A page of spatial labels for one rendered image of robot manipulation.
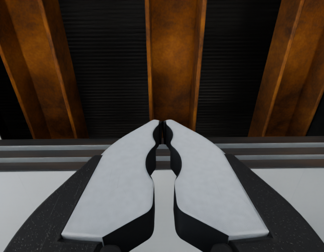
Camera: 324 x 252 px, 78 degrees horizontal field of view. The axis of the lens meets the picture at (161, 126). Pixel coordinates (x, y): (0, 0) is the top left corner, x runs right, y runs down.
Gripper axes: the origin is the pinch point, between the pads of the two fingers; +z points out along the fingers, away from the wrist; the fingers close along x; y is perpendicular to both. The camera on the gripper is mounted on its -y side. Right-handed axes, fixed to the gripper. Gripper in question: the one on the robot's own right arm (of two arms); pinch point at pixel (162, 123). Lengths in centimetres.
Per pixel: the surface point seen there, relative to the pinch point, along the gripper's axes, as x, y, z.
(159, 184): -0.3, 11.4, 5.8
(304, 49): 23.6, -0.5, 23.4
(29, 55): -21.5, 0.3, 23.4
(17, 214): -18.7, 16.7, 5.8
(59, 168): -11.6, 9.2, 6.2
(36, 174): -14.1, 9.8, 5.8
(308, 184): 17.3, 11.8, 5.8
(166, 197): 0.6, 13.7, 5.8
